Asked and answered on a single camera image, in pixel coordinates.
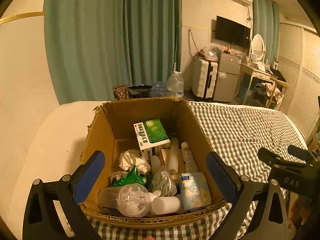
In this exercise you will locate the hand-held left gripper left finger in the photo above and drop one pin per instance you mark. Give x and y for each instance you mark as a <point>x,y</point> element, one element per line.
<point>90,177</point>

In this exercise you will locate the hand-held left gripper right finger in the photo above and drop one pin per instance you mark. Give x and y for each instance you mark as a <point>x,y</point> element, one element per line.
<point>222,177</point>

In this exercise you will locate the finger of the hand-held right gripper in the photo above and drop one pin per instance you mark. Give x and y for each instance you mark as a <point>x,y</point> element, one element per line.
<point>268,156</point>
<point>298,151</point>

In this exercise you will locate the light blue tissue pack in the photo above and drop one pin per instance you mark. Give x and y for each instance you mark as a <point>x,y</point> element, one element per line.
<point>195,192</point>

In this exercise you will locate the brown cardboard box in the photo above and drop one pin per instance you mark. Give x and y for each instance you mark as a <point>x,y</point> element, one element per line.
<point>100,140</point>

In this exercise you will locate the white cream tube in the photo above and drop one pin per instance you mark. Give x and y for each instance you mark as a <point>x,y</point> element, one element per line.
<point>188,157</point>
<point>173,157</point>

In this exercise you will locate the clear plastic bottle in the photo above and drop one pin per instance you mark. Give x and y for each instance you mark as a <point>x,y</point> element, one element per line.
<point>125,200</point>

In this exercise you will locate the green snack packet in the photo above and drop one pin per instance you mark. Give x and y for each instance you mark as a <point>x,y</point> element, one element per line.
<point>132,178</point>

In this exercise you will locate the white tissue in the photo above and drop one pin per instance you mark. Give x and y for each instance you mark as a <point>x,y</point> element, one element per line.
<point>132,161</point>

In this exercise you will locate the small translucent bottle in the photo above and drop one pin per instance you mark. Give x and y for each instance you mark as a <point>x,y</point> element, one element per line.
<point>155,163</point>

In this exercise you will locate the green medicine box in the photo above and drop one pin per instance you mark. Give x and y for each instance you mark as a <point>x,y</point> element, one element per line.
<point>150,132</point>

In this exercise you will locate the grey white checked bed sheet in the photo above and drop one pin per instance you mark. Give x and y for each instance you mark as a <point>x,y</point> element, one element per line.
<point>237,135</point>

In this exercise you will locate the white bedding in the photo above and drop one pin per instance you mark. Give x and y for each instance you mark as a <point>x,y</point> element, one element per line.
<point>50,142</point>

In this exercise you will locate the wooden chair with clothes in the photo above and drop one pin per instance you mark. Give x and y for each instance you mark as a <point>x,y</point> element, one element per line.
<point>276,92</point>

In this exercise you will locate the white louvre wardrobe door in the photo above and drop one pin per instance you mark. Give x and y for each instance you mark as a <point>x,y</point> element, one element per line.
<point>300,75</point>

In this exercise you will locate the cream dressing table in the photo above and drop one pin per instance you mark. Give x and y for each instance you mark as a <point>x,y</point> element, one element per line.
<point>252,75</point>

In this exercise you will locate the silver mini fridge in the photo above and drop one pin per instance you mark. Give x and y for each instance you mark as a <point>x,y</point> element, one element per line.
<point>226,80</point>

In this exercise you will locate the dark patterned gift bag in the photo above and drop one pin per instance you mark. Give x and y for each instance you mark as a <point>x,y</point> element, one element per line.
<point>120,92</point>

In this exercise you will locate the white suitcase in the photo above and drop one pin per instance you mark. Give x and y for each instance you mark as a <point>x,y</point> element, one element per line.
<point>203,80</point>

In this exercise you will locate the large clear water jug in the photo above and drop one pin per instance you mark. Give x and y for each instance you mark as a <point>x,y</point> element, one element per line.
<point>175,85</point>

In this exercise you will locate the bottled water pack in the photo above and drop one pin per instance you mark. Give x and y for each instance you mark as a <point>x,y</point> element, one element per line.
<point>158,88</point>

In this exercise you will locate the oval white vanity mirror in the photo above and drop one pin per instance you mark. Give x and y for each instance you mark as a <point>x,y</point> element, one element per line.
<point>257,46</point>

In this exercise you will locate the clear bag clutter on suitcase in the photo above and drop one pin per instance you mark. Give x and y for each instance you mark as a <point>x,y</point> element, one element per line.
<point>209,53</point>

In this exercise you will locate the narrow green curtain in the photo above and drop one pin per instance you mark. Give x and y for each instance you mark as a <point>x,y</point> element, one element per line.
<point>265,25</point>

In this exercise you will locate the wide green curtain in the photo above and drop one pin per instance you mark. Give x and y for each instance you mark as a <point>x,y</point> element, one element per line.
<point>100,42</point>

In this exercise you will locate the black wall television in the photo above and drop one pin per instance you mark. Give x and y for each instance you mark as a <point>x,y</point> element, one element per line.
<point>232,31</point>

